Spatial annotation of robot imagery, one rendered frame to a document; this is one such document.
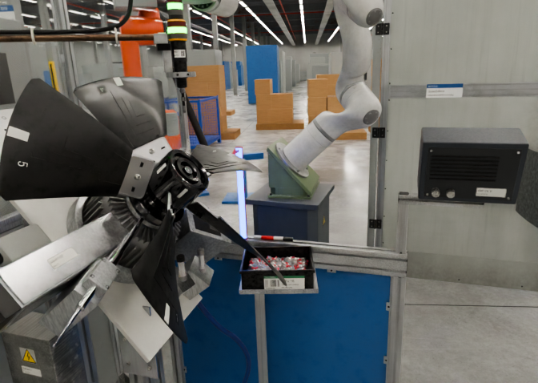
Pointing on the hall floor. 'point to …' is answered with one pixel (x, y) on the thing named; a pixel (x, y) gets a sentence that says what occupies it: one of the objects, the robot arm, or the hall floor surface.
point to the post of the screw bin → (261, 337)
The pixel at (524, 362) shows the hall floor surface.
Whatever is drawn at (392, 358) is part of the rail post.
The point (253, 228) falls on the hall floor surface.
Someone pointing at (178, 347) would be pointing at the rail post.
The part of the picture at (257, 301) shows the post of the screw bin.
